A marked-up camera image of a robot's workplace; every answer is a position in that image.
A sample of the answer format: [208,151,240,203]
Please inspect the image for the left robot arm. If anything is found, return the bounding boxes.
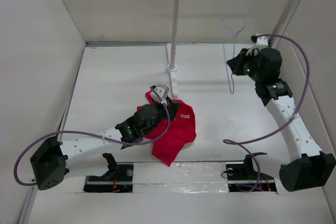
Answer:
[30,98,181,190]

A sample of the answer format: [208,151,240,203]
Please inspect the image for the purple cable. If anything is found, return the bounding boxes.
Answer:
[13,86,171,187]
[222,34,309,192]

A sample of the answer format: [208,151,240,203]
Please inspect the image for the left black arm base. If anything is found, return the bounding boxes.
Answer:
[83,153,134,194]

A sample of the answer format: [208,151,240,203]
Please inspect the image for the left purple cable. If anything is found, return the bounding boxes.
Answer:
[13,86,171,187]

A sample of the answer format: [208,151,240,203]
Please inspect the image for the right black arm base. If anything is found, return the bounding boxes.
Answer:
[221,155,277,193]

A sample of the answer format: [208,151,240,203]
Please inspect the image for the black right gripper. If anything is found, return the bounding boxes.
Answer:
[227,48,264,82]

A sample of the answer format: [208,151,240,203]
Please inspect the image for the blue wire hanger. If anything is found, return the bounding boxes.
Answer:
[221,16,248,95]

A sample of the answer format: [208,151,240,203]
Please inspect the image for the red t shirt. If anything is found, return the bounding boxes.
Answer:
[152,99,196,166]

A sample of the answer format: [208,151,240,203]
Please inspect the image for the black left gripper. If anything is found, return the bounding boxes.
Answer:
[143,97,180,136]

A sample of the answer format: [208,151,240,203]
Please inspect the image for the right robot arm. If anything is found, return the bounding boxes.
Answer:
[227,47,335,192]

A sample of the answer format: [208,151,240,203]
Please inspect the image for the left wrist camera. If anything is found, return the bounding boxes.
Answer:
[150,84,169,105]

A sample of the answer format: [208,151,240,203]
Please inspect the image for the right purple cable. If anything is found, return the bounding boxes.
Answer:
[222,34,309,192]

